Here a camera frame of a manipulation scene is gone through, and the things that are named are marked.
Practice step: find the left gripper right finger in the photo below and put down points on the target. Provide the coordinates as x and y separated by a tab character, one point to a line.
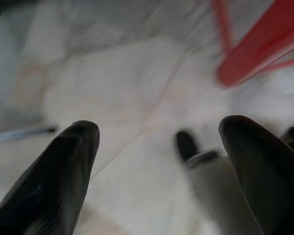
264	176

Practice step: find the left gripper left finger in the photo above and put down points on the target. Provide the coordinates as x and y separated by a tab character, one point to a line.
51	176

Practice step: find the red plastic hanger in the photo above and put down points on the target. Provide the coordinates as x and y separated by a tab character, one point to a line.
259	49

